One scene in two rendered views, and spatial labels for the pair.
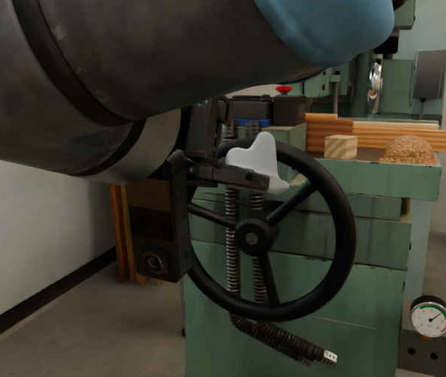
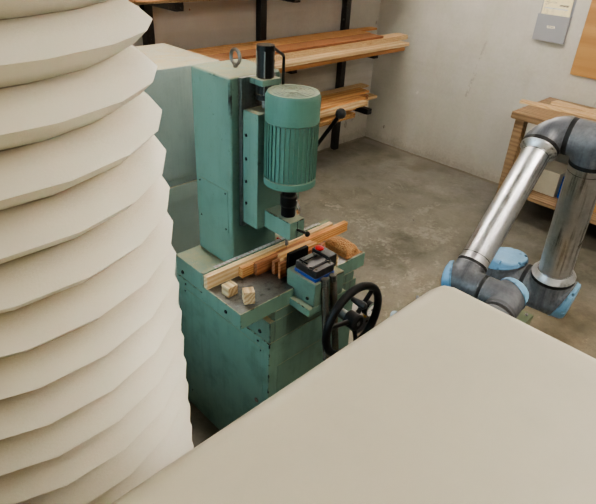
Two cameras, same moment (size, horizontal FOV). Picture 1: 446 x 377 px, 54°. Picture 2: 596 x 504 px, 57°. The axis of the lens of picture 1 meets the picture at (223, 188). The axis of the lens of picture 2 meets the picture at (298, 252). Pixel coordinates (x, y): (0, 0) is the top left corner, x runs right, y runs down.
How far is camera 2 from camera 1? 167 cm
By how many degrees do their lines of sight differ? 63
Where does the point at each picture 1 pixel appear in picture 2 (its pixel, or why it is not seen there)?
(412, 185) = (357, 263)
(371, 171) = (346, 265)
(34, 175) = not seen: outside the picture
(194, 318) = (273, 379)
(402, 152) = (351, 251)
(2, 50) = not seen: hidden behind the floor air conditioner
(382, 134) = (318, 237)
